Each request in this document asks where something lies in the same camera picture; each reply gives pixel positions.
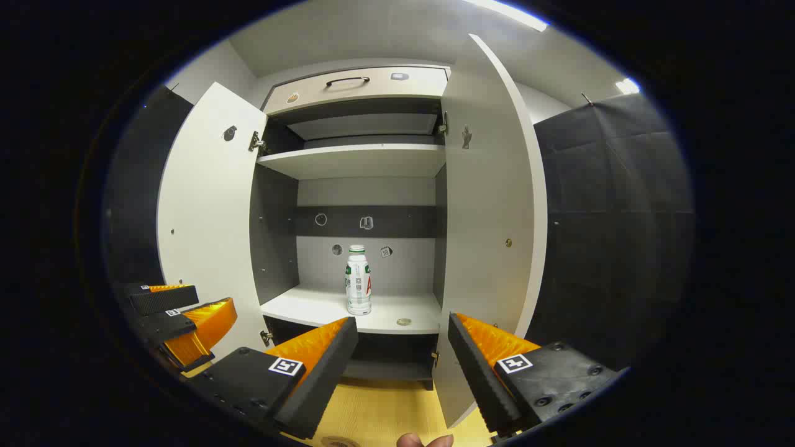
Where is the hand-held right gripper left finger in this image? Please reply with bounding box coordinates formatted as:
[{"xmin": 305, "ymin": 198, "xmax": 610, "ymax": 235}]
[{"xmin": 186, "ymin": 317, "xmax": 360, "ymax": 440}]

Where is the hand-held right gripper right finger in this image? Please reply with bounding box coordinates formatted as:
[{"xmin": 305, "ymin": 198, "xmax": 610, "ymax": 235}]
[{"xmin": 447, "ymin": 312, "xmax": 622, "ymax": 438}]

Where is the white cabinet door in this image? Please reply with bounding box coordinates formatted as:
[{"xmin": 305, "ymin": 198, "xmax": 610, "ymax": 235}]
[
  {"xmin": 157, "ymin": 82, "xmax": 271, "ymax": 364},
  {"xmin": 432, "ymin": 34, "xmax": 548, "ymax": 429}
]

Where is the white plastic bottle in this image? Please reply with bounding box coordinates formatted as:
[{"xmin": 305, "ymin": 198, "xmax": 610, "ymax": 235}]
[{"xmin": 345, "ymin": 245, "xmax": 372, "ymax": 316}]

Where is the grey and white cabinet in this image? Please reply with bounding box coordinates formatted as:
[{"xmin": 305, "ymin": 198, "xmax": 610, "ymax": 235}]
[{"xmin": 248, "ymin": 59, "xmax": 451, "ymax": 392}]

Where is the long ceiling light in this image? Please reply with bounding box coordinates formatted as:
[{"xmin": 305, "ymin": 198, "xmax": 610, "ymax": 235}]
[{"xmin": 466, "ymin": 0, "xmax": 550, "ymax": 33}]

